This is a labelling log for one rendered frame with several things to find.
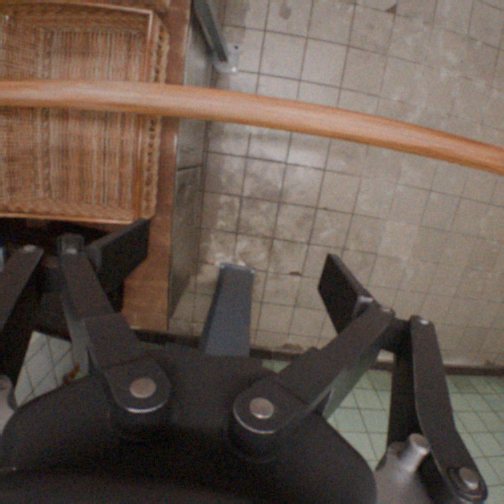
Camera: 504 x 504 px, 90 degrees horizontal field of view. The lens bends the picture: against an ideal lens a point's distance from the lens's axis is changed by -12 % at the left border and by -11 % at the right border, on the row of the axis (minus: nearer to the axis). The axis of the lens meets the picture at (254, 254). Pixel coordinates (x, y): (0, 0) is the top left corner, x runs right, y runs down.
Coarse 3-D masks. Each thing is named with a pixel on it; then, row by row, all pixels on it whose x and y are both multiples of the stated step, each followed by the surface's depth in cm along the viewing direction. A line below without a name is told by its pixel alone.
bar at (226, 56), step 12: (204, 0) 69; (204, 12) 77; (216, 12) 83; (204, 24) 85; (216, 24) 87; (216, 36) 95; (216, 48) 108; (228, 48) 123; (240, 48) 123; (216, 60) 125; (228, 60) 125; (228, 72) 127
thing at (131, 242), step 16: (128, 224) 18; (144, 224) 19; (112, 240) 15; (128, 240) 16; (144, 240) 19; (96, 256) 13; (112, 256) 15; (128, 256) 17; (144, 256) 20; (96, 272) 14; (112, 272) 15; (128, 272) 17; (112, 288) 15
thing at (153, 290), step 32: (192, 0) 72; (192, 32) 81; (32, 64) 76; (192, 64) 88; (32, 128) 83; (192, 128) 104; (160, 160) 87; (192, 160) 113; (160, 192) 90; (192, 192) 123; (32, 224) 94; (96, 224) 94; (160, 224) 94; (192, 224) 134; (160, 256) 98; (192, 256) 146; (128, 288) 102; (160, 288) 102; (128, 320) 107; (160, 320) 107
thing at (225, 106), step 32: (0, 96) 25; (32, 96) 25; (64, 96) 25; (96, 96) 25; (128, 96) 25; (160, 96) 25; (192, 96) 25; (224, 96) 25; (256, 96) 26; (288, 128) 27; (320, 128) 26; (352, 128) 26; (384, 128) 26; (416, 128) 26; (448, 160) 28; (480, 160) 27
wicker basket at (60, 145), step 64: (0, 0) 51; (64, 0) 54; (0, 64) 63; (64, 64) 76; (128, 64) 76; (0, 128) 68; (64, 128) 82; (128, 128) 83; (0, 192) 74; (64, 192) 89; (128, 192) 90
